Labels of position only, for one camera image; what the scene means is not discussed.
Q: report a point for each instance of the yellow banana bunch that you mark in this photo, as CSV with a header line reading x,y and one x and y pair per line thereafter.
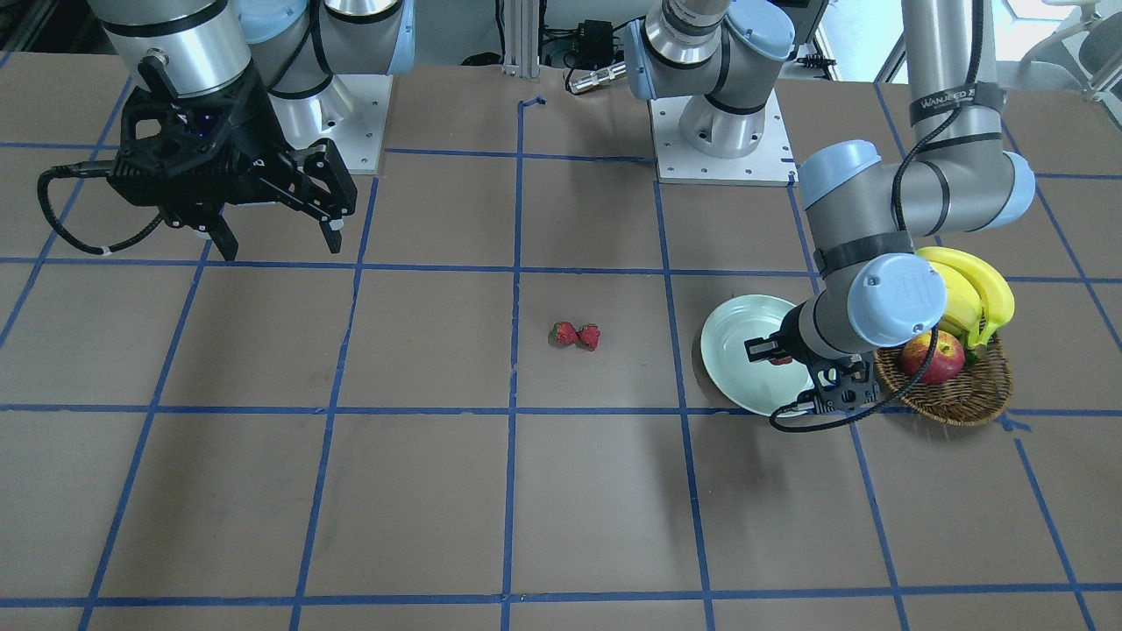
x,y
979,300

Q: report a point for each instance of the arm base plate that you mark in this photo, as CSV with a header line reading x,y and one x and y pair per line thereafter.
x,y
352,111
698,143

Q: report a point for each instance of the woven wicker basket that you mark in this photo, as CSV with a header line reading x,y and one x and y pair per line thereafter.
x,y
975,396

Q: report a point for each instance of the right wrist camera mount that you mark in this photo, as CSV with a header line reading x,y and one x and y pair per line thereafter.
x,y
172,153

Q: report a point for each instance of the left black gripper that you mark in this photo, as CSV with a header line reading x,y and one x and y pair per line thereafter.
x,y
796,336

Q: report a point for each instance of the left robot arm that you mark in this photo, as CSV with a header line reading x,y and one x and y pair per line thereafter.
x,y
863,213

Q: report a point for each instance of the red apple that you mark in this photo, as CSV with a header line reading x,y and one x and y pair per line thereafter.
x,y
942,364

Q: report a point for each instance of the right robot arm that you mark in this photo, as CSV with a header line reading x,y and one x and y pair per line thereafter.
x,y
297,46

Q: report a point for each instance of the aluminium frame post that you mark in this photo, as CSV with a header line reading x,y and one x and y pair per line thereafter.
x,y
520,27

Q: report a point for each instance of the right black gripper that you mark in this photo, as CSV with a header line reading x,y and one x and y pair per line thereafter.
x,y
248,125

